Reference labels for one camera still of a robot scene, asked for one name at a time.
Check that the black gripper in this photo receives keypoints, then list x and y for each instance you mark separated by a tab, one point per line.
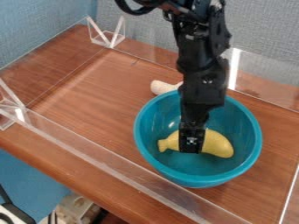
203	93

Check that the yellow toy banana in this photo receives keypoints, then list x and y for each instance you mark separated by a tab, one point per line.
215	144

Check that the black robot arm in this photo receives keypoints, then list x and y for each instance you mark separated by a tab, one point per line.
202	38

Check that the white toy object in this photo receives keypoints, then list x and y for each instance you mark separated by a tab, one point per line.
160	87

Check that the blue plastic bowl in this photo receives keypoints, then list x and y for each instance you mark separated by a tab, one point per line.
198	170

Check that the clear acrylic back barrier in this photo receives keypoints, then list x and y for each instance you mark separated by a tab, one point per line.
267	90

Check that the clear acrylic barrier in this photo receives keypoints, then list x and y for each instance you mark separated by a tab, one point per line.
147	181
267	90

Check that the clear acrylic front barrier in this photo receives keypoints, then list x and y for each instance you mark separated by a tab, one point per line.
147	181

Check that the white power strip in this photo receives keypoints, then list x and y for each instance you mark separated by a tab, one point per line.
75	210

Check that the black chair part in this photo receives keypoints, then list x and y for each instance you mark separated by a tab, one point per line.
11	214

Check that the clear acrylic corner bracket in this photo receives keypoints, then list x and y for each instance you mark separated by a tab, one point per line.
107	38

